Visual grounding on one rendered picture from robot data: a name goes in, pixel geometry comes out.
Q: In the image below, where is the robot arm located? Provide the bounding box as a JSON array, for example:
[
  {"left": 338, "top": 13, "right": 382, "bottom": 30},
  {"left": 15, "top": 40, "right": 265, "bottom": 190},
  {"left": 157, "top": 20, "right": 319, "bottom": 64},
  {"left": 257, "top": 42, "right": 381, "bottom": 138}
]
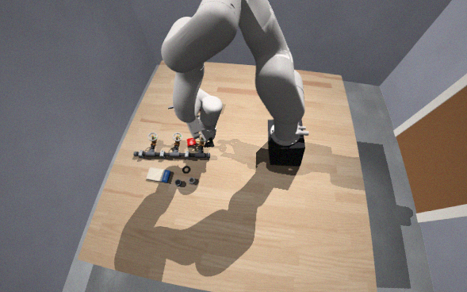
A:
[{"left": 161, "top": 0, "right": 309, "bottom": 146}]

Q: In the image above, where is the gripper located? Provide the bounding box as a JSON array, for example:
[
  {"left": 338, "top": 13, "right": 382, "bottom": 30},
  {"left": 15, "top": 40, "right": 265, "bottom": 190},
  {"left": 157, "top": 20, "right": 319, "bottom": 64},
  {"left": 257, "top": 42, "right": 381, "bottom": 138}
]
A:
[{"left": 200, "top": 126, "right": 216, "bottom": 148}]

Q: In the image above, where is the grey pipe manifold with three valves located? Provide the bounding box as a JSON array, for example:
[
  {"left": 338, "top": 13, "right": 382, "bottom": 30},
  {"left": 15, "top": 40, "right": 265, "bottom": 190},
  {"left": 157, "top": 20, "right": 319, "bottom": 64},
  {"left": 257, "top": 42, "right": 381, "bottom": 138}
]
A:
[{"left": 133, "top": 133, "right": 210, "bottom": 159}]

